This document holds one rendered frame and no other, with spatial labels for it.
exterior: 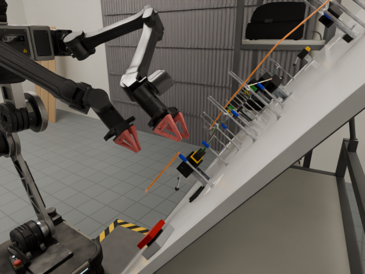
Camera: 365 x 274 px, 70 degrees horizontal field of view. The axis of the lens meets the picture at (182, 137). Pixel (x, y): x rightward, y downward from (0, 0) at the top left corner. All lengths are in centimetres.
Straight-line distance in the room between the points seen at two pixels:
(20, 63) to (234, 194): 62
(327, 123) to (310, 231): 87
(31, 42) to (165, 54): 265
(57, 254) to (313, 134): 172
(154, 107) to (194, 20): 287
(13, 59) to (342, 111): 70
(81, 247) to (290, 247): 129
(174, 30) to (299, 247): 318
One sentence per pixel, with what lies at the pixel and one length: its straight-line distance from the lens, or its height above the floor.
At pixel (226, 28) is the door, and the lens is 336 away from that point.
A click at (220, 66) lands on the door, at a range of 340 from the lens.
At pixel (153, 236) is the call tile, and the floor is 113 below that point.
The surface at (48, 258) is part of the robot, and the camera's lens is 187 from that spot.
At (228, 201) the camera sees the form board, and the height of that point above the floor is 127.
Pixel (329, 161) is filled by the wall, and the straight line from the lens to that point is 333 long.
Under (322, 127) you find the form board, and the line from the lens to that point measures 30.
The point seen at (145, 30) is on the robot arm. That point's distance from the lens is 109.
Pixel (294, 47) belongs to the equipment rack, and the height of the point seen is 143.
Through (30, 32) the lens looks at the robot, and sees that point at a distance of 140.
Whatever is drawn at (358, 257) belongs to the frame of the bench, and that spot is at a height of 80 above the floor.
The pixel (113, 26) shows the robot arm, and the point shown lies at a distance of 125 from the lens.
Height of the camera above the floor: 147
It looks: 21 degrees down
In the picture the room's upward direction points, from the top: straight up
